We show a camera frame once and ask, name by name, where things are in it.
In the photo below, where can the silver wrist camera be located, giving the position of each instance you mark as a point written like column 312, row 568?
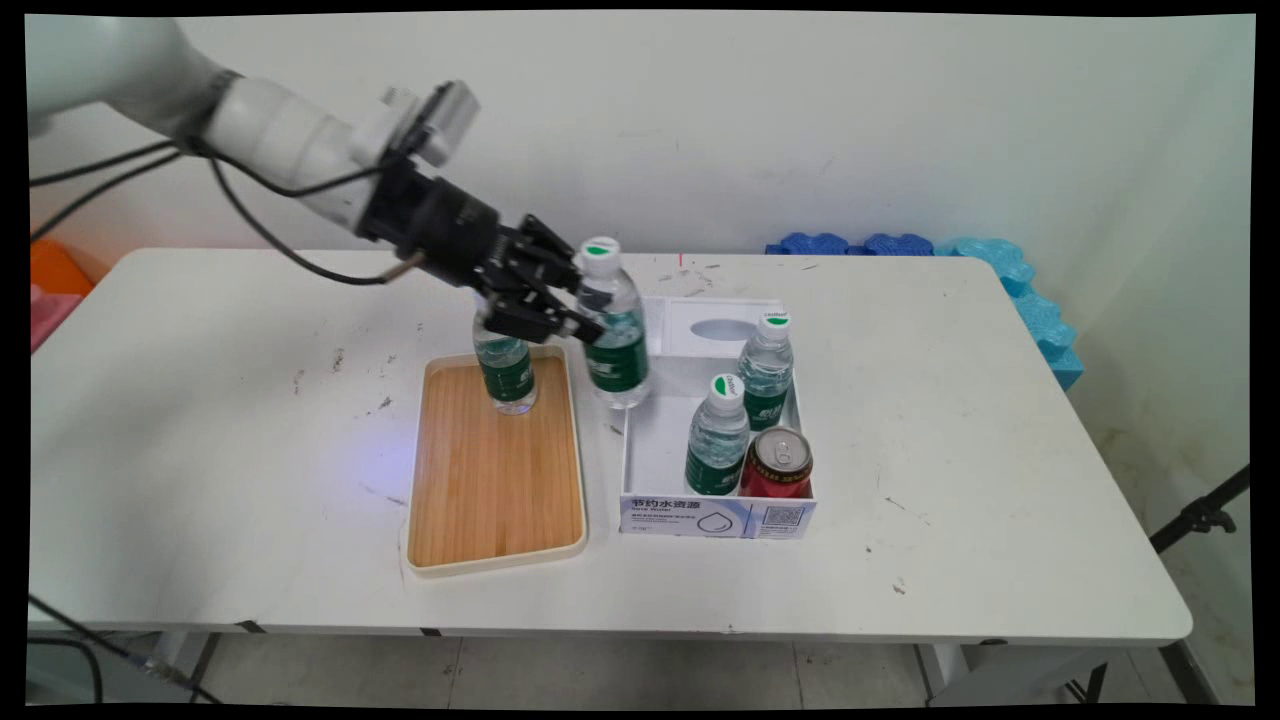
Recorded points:
column 445, row 115

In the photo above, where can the clear water bottle green label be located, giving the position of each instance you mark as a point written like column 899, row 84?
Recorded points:
column 768, row 370
column 717, row 445
column 505, row 375
column 618, row 355

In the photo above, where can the light blue foam mat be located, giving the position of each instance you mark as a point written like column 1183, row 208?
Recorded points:
column 1040, row 320

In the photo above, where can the white cardboard box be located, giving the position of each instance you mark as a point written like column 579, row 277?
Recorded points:
column 655, row 460

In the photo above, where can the white table leg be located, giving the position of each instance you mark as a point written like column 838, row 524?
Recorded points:
column 185, row 665

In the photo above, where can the red soda can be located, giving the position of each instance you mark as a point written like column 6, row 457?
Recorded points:
column 778, row 470

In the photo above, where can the black tripod stand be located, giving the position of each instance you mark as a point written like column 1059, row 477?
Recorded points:
column 1200, row 515

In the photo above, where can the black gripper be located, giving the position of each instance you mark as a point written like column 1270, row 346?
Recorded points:
column 445, row 225

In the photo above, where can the pink object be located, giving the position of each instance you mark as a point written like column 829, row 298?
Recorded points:
column 48, row 315

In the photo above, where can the dark blue foam mat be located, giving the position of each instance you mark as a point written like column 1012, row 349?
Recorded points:
column 812, row 243
column 898, row 244

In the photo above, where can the wooden tray with cream rim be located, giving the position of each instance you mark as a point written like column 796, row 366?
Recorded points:
column 495, row 480

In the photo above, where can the orange object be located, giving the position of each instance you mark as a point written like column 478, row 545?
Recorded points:
column 58, row 270

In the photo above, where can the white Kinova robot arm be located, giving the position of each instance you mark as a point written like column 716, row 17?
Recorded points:
column 270, row 130

